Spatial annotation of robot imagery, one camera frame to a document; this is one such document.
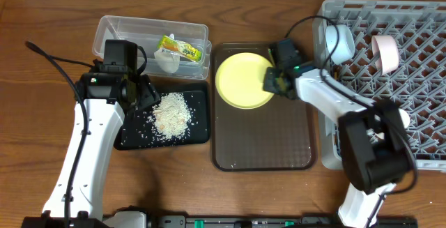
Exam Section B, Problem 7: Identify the yellow plate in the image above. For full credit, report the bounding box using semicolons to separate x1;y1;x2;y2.
215;52;273;109

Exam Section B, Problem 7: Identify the white tissue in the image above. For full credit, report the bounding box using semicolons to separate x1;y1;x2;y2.
154;33;180;74

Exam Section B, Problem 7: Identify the green orange snack wrapper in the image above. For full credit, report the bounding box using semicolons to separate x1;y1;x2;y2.
157;35;202;62

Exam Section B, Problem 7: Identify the light blue bowl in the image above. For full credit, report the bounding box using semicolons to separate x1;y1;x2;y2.
325;24;355;65

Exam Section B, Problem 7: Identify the pink-white rice bowl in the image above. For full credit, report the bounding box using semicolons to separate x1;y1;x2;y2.
371;35;399;75

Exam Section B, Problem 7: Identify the pale green cup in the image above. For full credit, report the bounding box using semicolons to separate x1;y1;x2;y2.
376;108;410;139

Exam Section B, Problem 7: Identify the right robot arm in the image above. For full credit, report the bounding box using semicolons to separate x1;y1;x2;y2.
263;38;417;227

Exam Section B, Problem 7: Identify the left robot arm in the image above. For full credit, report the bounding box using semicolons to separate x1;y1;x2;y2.
22;40;160;228

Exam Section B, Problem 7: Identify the clear plastic waste bin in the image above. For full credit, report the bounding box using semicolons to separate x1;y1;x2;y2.
92;15;212;80

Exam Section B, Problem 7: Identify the grey dishwasher rack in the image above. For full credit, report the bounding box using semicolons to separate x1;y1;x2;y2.
313;0;445;172

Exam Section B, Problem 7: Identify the spilled rice pile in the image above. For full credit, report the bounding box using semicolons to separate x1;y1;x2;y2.
138;92;194;144

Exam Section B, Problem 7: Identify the black plastic tray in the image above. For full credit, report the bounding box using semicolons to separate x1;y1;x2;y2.
114;82;210;151

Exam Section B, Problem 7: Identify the brown serving tray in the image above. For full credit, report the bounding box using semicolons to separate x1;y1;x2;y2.
210;40;317;172

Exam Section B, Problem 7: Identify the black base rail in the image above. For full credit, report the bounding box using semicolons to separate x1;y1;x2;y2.
21;206;418;228

